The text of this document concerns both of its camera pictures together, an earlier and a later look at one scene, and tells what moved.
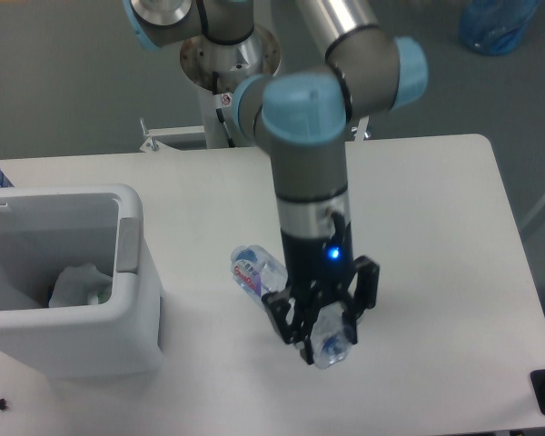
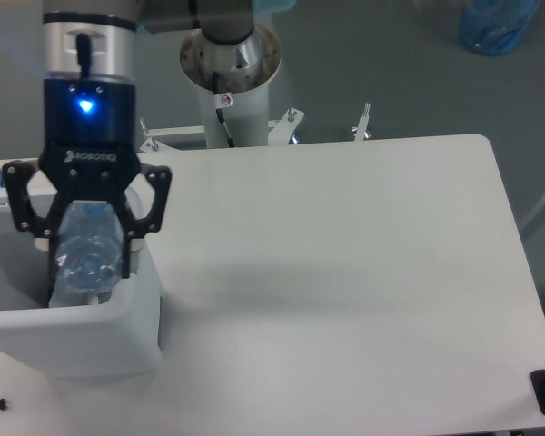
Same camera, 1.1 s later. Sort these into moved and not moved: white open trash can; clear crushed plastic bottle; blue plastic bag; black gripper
Moved: black gripper; clear crushed plastic bottle
Not moved: blue plastic bag; white open trash can
